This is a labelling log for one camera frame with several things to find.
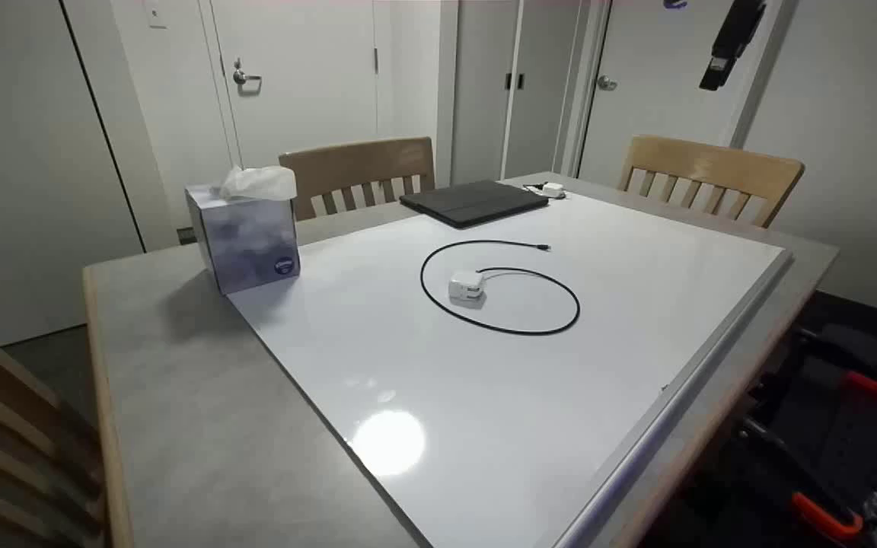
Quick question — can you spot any white power adapter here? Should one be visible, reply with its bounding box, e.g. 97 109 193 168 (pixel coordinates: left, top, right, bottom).
449 271 486 306

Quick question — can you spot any black charging cable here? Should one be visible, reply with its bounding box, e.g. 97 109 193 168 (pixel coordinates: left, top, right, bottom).
417 238 585 339

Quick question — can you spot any black laptop sleeve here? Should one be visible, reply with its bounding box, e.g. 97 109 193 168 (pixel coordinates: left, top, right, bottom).
402 179 546 229

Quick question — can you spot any white whiteboard on table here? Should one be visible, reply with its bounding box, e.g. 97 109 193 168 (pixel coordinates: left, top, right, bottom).
232 195 788 548

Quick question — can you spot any dark wooden chair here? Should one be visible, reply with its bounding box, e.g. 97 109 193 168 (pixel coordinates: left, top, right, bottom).
280 138 437 218

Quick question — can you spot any purple tissue box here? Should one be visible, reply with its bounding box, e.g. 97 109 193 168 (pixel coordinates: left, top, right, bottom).
187 164 303 292

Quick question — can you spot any light wooden chair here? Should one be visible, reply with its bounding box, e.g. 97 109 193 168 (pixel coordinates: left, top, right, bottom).
615 138 803 229

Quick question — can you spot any small white charger with cable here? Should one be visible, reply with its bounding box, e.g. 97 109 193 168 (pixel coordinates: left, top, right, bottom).
527 179 567 202

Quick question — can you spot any silver door handle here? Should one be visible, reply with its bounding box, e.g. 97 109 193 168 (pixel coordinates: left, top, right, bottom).
232 57 262 96

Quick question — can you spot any orange handled clamp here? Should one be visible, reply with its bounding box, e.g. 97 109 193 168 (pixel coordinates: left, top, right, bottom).
741 417 866 546

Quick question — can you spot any wooden chair near camera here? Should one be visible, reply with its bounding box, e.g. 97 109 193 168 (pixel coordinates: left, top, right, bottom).
0 348 110 548

